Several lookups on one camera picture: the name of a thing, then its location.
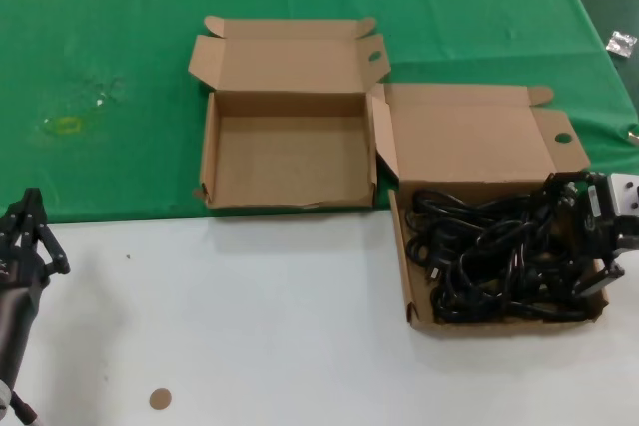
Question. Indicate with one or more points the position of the clear plastic scrap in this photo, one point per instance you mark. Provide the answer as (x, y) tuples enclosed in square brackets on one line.
[(101, 102)]

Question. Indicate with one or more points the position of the metal cloth clip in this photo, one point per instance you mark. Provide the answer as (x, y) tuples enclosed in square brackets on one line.
[(634, 137)]

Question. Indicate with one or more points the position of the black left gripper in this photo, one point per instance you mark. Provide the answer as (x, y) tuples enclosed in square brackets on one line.
[(20, 306)]

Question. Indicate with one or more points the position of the cardboard box with round hole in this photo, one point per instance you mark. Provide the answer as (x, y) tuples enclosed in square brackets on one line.
[(464, 136)]

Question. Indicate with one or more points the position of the cardboard box with oval hole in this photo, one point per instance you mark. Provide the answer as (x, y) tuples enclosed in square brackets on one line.
[(249, 52)]

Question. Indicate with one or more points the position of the small clear plastic bag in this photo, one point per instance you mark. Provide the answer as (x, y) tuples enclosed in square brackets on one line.
[(621, 43)]

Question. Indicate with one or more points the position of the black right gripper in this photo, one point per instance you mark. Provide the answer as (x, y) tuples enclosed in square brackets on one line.
[(596, 221)]

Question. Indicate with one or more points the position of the green table cloth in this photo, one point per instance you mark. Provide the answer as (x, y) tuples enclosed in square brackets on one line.
[(100, 22)]

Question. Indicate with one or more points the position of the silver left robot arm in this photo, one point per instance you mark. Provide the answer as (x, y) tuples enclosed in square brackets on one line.
[(4, 393)]

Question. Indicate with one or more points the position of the round brown cardboard disc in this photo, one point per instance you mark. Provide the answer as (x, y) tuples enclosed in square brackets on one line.
[(160, 399)]

